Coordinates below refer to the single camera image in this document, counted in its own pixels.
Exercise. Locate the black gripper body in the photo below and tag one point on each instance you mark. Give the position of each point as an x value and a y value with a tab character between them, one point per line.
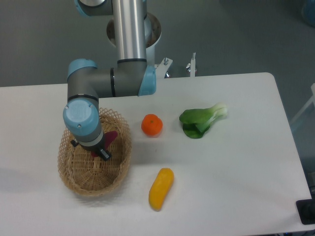
95	147

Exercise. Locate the purple sweet potato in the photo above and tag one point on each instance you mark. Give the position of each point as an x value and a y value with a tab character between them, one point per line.
108	138

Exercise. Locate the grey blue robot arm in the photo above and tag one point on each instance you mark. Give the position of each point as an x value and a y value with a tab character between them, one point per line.
86	84

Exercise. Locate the woven wicker basket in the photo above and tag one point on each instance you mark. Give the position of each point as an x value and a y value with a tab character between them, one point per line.
87	174

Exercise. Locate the orange mandarin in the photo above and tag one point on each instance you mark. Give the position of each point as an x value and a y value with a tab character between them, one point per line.
151	125

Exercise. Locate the yellow mango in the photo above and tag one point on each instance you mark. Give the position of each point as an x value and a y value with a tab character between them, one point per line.
160	188

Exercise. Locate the green bok choy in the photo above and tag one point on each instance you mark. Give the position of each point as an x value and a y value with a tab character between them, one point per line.
196	122

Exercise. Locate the black device at edge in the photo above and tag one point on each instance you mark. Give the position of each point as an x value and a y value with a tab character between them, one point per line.
306	211

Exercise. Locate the white mounting frame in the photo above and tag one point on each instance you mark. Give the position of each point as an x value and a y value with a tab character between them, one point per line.
162	69

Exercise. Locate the white clamp post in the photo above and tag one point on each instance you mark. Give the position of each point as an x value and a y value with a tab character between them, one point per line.
191	67

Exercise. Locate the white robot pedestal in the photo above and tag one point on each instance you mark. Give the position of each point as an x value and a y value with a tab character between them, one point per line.
152	35

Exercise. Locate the white frame at right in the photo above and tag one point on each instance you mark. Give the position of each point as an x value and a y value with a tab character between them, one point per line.
307	107

